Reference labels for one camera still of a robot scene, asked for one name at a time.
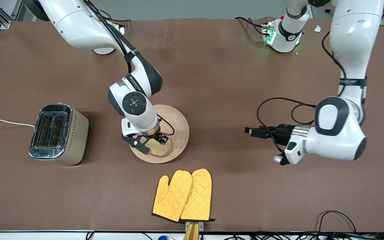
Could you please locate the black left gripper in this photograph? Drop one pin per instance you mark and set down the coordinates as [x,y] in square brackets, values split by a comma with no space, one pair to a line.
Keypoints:
[282,130]

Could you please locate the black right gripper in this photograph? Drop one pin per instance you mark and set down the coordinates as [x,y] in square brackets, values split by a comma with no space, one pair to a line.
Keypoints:
[161,138]

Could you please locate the small metal bracket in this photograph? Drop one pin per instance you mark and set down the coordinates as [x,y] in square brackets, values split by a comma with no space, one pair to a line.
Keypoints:
[201,226]

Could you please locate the blue cap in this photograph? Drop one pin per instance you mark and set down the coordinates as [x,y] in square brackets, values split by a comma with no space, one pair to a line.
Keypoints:
[162,238]

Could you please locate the cream and chrome toaster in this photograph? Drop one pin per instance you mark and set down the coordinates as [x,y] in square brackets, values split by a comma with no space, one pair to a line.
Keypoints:
[73,136]

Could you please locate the yellow quilted oven mitt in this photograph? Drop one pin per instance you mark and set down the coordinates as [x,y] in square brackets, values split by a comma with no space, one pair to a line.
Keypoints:
[172,196]
[198,196]

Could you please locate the metal base connector bracket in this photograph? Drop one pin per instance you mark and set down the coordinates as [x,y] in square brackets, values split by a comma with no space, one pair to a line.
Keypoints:
[121,29]
[268,31]

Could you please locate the white paper scrap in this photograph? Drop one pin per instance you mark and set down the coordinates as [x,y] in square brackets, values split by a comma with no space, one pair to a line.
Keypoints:
[317,28]

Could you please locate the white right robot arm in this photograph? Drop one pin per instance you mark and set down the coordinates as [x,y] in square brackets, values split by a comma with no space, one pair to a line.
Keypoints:
[78,26]

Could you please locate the slice of brown toast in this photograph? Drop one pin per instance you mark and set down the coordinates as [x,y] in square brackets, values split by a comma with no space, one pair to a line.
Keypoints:
[160,150]

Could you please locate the round wooden plate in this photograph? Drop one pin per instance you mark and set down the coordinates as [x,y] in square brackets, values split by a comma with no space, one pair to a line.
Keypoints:
[178,133]

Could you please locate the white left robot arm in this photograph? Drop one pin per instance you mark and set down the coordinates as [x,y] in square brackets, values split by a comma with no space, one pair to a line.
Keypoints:
[352,40]

